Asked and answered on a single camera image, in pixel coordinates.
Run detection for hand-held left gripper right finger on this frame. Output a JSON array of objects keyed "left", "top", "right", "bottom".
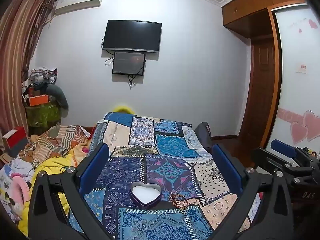
[{"left": 212, "top": 144, "right": 294, "bottom": 240}]

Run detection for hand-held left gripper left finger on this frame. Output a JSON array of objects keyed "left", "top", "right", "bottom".
[{"left": 27, "top": 144, "right": 113, "bottom": 240}]

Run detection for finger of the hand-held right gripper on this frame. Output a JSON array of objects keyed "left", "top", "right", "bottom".
[
  {"left": 271, "top": 139, "right": 310, "bottom": 161},
  {"left": 251, "top": 147, "right": 314, "bottom": 181}
]

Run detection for purple heart-shaped tin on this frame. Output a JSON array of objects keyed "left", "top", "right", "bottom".
[{"left": 130, "top": 182, "right": 161, "bottom": 210}]

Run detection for red gold braided bracelet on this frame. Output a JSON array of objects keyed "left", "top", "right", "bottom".
[{"left": 169, "top": 192, "right": 189, "bottom": 208}]

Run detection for white heart-sticker sliding door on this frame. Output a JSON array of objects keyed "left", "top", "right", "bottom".
[{"left": 261, "top": 2, "right": 320, "bottom": 153}]

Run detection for yellow blanket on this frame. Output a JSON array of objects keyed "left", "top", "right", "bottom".
[{"left": 17, "top": 145, "right": 93, "bottom": 238}]

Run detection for striped orange blanket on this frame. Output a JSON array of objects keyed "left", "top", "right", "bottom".
[{"left": 24, "top": 124, "right": 97, "bottom": 166}]

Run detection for wooden door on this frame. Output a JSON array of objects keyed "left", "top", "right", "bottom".
[{"left": 239, "top": 36, "right": 278, "bottom": 153}]

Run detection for yellow round object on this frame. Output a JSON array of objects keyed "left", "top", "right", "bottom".
[{"left": 112, "top": 104, "right": 136, "bottom": 114}]

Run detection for blue patchwork bed sheet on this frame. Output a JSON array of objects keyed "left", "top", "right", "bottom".
[{"left": 67, "top": 111, "right": 261, "bottom": 240}]

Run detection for white paper note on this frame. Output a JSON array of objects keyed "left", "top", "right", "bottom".
[{"left": 296, "top": 62, "right": 309, "bottom": 74}]

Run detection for pink plush cloth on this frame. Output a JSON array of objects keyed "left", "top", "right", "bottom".
[{"left": 9, "top": 177, "right": 32, "bottom": 207}]

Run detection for red box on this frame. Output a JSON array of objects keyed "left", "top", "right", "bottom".
[{"left": 2, "top": 126, "right": 27, "bottom": 151}]

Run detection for cartoon printed cloth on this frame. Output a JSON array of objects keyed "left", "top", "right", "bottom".
[{"left": 0, "top": 152, "right": 38, "bottom": 221}]

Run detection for orange box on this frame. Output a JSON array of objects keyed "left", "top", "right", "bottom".
[{"left": 28, "top": 94, "right": 49, "bottom": 107}]

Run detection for pile of clothes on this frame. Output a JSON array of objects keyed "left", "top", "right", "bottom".
[{"left": 22, "top": 66, "right": 58, "bottom": 98}]

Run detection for striped brown curtain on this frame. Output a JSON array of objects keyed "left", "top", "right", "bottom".
[{"left": 0, "top": 0, "right": 57, "bottom": 155}]

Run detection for wooden overhead cabinet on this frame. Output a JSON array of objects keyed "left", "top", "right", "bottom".
[{"left": 221, "top": 0, "right": 308, "bottom": 39}]

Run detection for white air conditioner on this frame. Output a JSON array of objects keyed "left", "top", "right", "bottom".
[{"left": 54, "top": 0, "right": 105, "bottom": 15}]

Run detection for small black wall monitor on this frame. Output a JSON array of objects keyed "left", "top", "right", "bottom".
[{"left": 112, "top": 51, "right": 146, "bottom": 76}]

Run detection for black wall television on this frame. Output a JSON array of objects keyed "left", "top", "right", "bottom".
[{"left": 102, "top": 19, "right": 162, "bottom": 54}]

